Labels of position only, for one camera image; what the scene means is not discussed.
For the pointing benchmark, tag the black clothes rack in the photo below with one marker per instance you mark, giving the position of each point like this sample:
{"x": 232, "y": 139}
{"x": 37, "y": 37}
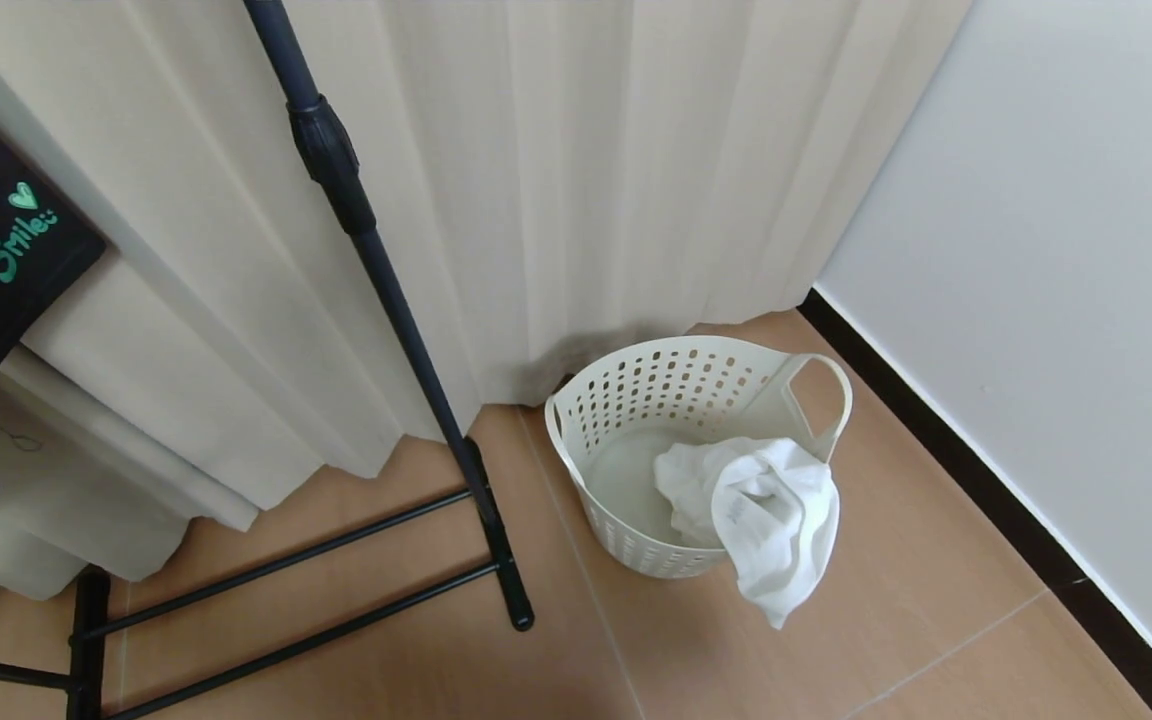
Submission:
{"x": 331, "y": 150}

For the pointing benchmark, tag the white garment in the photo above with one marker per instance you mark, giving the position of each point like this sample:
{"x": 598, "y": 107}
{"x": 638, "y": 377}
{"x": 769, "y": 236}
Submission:
{"x": 776, "y": 520}

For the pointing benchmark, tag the white curtain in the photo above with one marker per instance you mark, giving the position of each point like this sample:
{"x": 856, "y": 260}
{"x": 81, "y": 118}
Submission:
{"x": 586, "y": 150}

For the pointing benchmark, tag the white laundry basket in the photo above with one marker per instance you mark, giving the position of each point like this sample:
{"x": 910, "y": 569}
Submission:
{"x": 636, "y": 390}

